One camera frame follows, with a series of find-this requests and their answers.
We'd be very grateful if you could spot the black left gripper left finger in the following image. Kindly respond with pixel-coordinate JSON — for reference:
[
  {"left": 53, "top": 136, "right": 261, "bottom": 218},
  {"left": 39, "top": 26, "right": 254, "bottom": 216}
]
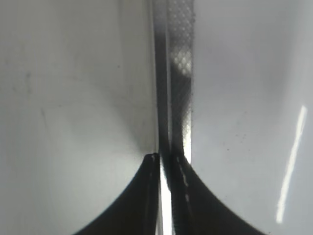
[{"left": 77, "top": 153, "right": 160, "bottom": 235}]

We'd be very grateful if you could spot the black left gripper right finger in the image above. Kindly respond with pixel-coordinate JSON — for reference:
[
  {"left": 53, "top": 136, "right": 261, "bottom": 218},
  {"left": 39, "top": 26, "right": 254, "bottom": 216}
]
[{"left": 161, "top": 156, "right": 267, "bottom": 235}]

